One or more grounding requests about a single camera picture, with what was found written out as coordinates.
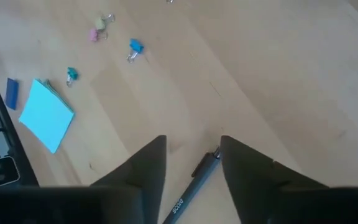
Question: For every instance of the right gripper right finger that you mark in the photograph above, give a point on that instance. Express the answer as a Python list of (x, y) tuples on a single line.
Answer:
[(247, 174)]

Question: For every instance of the black aluminium table frame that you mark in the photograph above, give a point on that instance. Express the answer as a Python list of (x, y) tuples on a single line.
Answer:
[(7, 124)]

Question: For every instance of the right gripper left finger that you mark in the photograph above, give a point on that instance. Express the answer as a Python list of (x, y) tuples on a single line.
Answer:
[(148, 168)]

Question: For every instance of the black pen with white print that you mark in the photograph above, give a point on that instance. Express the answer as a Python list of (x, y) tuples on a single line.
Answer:
[(194, 183)]

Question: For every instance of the teal eraser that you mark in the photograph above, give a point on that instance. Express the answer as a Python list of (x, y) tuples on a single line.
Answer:
[(72, 73)]

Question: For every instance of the mint green sticky note pad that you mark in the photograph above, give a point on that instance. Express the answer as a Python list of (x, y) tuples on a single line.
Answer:
[(45, 115)]

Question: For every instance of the small violet eraser block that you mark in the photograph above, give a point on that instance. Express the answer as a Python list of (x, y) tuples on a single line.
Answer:
[(11, 93)]

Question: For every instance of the yellow binder clip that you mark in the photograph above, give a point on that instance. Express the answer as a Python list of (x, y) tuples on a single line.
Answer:
[(99, 23)]

